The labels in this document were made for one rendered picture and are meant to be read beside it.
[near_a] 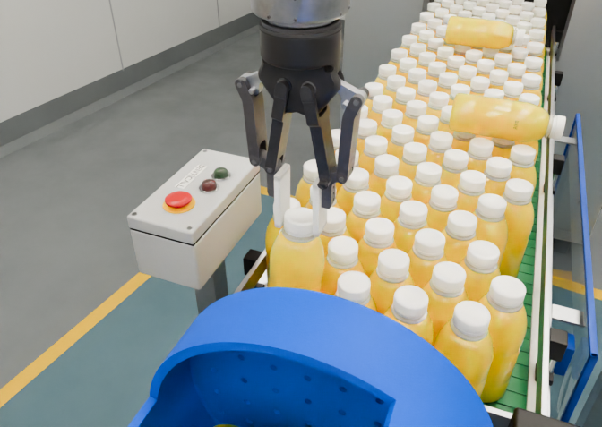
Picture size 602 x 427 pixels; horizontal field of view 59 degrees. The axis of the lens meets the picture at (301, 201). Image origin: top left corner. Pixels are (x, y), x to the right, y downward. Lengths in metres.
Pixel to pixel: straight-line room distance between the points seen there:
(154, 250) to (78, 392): 1.30
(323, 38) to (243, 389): 0.32
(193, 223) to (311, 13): 0.34
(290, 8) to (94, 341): 1.80
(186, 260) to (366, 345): 0.40
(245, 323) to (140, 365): 1.63
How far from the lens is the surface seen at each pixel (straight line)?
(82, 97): 3.86
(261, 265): 0.82
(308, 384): 0.48
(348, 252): 0.68
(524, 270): 1.00
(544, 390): 0.72
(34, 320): 2.30
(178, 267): 0.74
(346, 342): 0.37
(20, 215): 2.92
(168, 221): 0.72
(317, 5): 0.47
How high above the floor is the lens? 1.51
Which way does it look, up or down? 34 degrees down
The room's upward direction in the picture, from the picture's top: straight up
